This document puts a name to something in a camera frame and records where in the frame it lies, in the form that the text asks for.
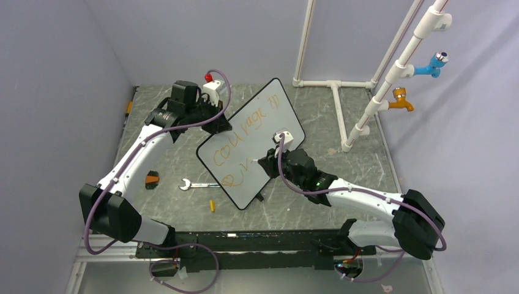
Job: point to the white pvc pipe frame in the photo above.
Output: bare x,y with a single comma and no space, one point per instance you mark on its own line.
350,43

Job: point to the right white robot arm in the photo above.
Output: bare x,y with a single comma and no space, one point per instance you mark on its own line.
407,221

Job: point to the blue tap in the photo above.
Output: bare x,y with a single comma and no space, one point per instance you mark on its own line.
433,69

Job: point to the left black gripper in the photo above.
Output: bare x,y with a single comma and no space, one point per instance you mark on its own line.
221,125

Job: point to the orange black clamp tool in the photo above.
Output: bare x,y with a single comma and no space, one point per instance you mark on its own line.
152,180

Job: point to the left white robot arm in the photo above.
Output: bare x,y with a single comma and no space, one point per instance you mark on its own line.
107,206

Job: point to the orange tap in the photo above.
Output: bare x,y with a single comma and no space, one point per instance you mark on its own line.
399,94

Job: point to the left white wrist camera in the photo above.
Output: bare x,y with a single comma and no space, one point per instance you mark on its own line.
214,88

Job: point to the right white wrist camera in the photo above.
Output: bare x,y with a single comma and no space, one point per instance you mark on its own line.
283,140

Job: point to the silver wrench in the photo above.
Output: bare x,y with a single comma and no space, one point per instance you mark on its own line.
188,184

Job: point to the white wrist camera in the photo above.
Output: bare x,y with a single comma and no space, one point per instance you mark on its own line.
214,88
283,140

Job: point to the black-framed whiteboard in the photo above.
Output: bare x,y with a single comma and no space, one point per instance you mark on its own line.
227,156

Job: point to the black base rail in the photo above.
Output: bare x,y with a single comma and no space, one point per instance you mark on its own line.
254,250

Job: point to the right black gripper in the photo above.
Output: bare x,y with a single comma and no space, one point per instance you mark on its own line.
269,162

